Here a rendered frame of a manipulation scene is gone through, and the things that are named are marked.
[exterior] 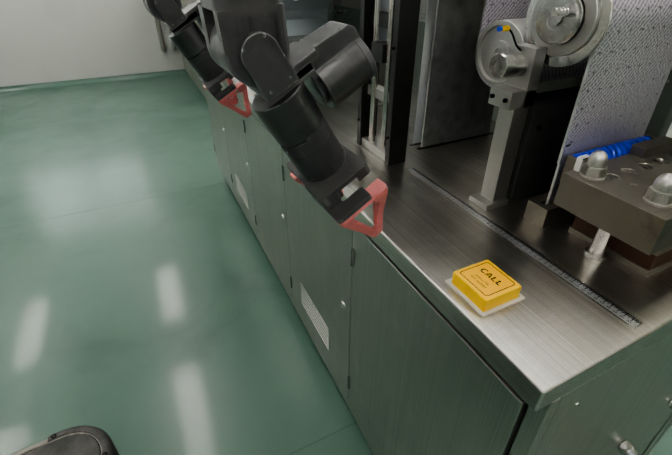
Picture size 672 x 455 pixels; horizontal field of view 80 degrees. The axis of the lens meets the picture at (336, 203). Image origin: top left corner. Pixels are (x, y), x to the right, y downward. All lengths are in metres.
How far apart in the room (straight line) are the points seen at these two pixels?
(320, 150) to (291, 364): 1.32
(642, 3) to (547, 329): 0.52
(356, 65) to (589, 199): 0.46
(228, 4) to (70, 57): 5.75
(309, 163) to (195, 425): 1.28
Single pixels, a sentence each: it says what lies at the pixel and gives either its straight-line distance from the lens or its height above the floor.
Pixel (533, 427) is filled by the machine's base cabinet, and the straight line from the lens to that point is 0.67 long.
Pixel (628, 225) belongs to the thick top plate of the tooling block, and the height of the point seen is 1.00.
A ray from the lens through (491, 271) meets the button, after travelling 0.66.
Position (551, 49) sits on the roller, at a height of 1.20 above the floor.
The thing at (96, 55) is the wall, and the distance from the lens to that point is 6.07.
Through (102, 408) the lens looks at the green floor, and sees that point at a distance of 1.76.
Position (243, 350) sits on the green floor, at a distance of 1.75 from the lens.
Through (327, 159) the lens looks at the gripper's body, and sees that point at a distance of 0.44.
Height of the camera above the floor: 1.33
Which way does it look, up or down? 31 degrees down
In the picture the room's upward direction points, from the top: straight up
